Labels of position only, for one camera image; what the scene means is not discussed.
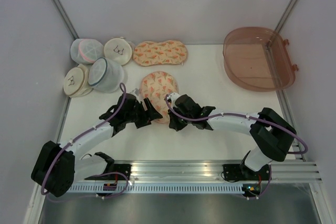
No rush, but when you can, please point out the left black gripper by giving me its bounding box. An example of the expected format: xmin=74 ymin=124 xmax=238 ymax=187
xmin=125 ymin=98 xmax=162 ymax=129

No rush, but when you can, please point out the floral mesh laundry bag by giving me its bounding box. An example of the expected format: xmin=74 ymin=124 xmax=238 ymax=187
xmin=140 ymin=71 xmax=179 ymax=124

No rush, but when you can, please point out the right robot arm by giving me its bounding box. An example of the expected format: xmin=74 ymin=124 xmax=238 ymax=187
xmin=165 ymin=93 xmax=297 ymax=182

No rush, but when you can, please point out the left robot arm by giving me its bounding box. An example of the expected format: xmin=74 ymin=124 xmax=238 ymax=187
xmin=31 ymin=93 xmax=163 ymax=197

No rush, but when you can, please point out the white mesh bag blue trim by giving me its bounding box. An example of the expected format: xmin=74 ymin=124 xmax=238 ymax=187
xmin=88 ymin=57 xmax=124 ymax=93

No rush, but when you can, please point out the beige round bag rear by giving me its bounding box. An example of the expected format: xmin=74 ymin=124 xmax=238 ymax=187
xmin=103 ymin=37 xmax=135 ymax=66

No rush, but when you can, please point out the beige round bag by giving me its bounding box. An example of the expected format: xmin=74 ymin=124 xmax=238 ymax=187
xmin=63 ymin=64 xmax=93 ymax=98
xmin=103 ymin=37 xmax=135 ymax=66

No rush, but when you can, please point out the beige round bag front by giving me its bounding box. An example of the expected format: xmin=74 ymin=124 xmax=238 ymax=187
xmin=63 ymin=64 xmax=93 ymax=98

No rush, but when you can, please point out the white mesh bag pink trim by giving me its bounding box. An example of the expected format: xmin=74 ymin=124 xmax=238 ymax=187
xmin=70 ymin=39 xmax=104 ymax=65

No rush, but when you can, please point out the pink transparent plastic basket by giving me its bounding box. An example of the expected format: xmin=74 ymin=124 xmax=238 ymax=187
xmin=223 ymin=27 xmax=299 ymax=92

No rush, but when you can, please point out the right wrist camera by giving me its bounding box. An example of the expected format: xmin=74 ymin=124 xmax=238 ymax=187
xmin=165 ymin=92 xmax=181 ymax=107

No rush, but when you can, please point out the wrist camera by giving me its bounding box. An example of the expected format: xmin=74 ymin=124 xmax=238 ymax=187
xmin=165 ymin=92 xmax=181 ymax=107
xmin=130 ymin=88 xmax=140 ymax=97

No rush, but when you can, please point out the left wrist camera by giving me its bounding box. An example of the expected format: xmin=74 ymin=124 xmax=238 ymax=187
xmin=130 ymin=88 xmax=140 ymax=97

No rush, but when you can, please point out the white slotted cable duct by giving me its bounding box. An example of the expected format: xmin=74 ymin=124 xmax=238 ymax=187
xmin=68 ymin=182 xmax=244 ymax=194

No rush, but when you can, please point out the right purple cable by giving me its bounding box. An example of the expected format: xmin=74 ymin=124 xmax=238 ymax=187
xmin=164 ymin=94 xmax=308 ymax=201

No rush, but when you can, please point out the right aluminium frame post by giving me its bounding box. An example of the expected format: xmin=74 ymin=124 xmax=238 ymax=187
xmin=274 ymin=0 xmax=316 ymax=35

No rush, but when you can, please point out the aluminium frame post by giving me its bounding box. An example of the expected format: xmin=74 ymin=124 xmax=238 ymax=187
xmin=274 ymin=0 xmax=316 ymax=35
xmin=51 ymin=0 xmax=79 ymax=40

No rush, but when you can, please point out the left aluminium frame post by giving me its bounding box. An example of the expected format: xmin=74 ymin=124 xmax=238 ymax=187
xmin=51 ymin=0 xmax=79 ymax=40

